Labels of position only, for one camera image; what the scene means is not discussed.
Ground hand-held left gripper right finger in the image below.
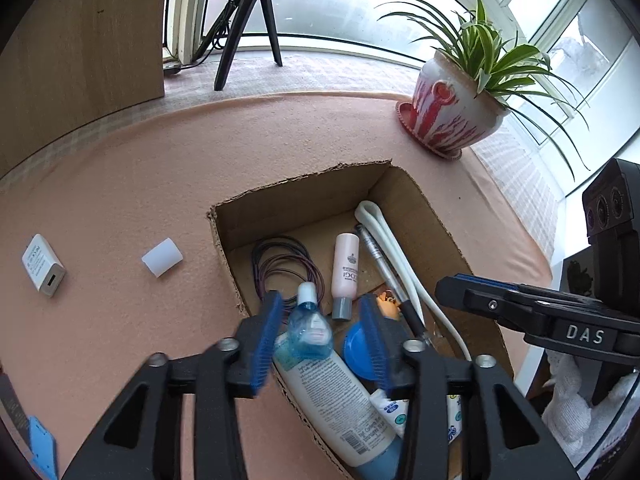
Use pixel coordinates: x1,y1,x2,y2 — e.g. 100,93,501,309
359,294,583,480

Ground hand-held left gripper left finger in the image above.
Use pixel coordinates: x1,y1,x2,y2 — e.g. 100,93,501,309
57,290,286,480

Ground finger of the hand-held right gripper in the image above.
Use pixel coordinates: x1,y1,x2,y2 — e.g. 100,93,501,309
452,274,601,311
434,280,556,336

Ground blue round lid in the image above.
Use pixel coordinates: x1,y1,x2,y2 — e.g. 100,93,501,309
342,321,383,380

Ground white cable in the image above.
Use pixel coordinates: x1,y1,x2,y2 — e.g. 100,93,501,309
354,200,473,363

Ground small orange toy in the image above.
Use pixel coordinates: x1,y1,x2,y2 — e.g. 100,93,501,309
375,290,403,321

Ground small clear blue bottle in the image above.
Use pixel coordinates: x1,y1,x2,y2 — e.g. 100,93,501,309
287,281,333,361

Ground white lotion bottle blue cap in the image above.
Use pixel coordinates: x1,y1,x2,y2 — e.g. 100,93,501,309
272,332,406,480

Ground white printed tissue packet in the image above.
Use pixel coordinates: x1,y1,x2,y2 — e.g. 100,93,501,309
370,390,463,448

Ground dark elastic cord loops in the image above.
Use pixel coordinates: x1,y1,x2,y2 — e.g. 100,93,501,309
250,236,327,307

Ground black pen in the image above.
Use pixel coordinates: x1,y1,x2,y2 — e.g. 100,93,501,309
356,224,433,348

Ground small pink bottle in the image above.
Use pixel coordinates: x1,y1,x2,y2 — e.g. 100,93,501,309
331,232,362,322

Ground cardboard box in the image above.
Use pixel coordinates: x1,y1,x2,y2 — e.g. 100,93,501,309
206,160,516,480

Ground person's right hand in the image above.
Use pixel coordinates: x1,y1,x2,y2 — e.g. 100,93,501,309
542,352,638,466

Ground small translucent white cap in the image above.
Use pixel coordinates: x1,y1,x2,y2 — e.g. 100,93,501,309
141,236,184,278

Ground red flowerpot saucer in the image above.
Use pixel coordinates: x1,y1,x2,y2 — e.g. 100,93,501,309
396,100,463,161

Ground red and white flowerpot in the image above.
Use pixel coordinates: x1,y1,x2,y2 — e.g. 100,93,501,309
411,49,511,153

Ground white charger adapter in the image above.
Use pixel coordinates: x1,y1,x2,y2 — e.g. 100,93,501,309
21,233,67,298

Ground green spider plant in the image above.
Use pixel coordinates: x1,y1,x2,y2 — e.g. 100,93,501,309
375,0,593,181

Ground blue plastic phone stand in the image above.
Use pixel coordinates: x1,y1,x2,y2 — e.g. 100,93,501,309
27,415,60,480

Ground checkered beige cloth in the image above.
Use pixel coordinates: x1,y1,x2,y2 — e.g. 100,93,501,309
0,47,566,211

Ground dark rectangular card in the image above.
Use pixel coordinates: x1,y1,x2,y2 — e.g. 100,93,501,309
0,372,31,441

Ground black tripod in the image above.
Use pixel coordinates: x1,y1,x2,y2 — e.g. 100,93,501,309
202,0,284,92

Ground large oak wooden board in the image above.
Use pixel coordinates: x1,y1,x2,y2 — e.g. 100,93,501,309
0,0,173,176

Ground black power cable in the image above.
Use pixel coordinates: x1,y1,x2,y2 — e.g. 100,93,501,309
162,0,241,78

